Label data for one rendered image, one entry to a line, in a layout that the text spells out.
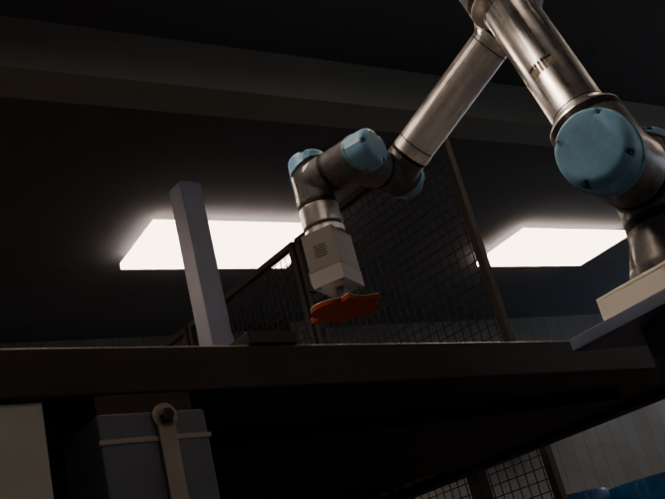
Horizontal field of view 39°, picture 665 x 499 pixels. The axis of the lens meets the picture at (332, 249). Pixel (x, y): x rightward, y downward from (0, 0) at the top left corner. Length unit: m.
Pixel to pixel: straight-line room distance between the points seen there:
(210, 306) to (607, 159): 2.56
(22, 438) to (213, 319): 2.69
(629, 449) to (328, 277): 8.70
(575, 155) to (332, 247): 0.49
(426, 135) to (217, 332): 2.09
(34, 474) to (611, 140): 0.86
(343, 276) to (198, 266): 2.18
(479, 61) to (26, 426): 1.04
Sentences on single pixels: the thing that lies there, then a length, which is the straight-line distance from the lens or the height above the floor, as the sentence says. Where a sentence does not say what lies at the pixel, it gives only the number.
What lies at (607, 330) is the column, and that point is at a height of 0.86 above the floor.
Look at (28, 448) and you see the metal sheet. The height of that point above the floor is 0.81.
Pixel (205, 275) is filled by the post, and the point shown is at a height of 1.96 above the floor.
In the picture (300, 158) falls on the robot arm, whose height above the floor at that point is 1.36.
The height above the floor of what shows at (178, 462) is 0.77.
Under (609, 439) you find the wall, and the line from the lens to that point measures 10.05.
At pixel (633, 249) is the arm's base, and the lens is 1.47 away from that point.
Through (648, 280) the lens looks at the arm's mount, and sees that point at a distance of 1.40.
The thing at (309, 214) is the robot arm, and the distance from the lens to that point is 1.69.
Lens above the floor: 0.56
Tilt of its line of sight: 22 degrees up
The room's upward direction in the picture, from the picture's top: 15 degrees counter-clockwise
